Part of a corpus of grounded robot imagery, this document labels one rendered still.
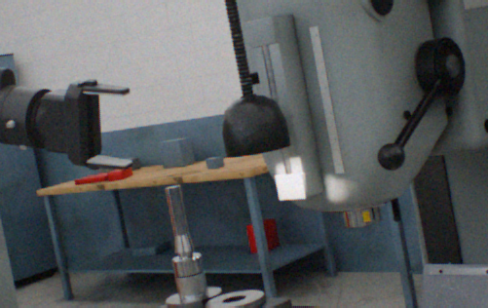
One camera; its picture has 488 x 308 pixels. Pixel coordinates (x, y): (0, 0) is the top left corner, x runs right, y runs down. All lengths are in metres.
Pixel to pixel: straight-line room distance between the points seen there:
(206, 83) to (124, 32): 0.94
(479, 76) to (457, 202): 0.38
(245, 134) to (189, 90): 6.25
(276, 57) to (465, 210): 0.58
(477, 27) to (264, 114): 0.36
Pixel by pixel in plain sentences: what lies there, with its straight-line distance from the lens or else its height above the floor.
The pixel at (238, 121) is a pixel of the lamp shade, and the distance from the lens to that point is 1.01.
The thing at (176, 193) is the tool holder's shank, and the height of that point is 1.33.
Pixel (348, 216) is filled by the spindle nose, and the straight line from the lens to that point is 1.19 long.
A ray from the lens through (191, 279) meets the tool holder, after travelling 1.49.
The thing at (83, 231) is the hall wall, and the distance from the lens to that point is 8.52.
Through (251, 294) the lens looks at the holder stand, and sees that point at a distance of 1.44.
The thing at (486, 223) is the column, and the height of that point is 1.19.
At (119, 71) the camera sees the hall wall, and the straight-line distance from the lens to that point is 7.79.
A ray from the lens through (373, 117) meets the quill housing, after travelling 1.09.
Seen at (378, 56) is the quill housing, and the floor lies 1.48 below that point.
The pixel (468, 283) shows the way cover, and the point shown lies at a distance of 1.58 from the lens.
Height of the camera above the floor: 1.50
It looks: 5 degrees down
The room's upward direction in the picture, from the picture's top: 11 degrees counter-clockwise
